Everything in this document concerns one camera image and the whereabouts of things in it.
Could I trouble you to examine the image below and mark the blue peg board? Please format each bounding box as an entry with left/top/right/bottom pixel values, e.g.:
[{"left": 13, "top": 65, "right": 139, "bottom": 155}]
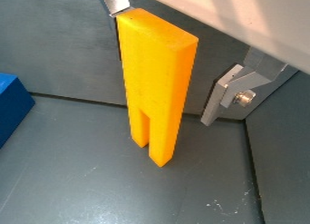
[{"left": 0, "top": 73, "right": 34, "bottom": 149}]

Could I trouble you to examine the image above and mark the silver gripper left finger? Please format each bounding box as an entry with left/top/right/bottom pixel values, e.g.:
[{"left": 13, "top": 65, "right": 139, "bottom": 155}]
[{"left": 103, "top": 0, "right": 131, "bottom": 17}]

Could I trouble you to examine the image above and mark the yellow double-square block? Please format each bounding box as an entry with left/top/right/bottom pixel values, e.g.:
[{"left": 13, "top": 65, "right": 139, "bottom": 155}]
[{"left": 116, "top": 8, "right": 199, "bottom": 166}]

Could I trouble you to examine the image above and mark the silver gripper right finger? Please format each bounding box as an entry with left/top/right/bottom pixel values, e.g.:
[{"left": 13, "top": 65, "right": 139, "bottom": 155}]
[{"left": 200, "top": 47, "right": 298, "bottom": 126}]

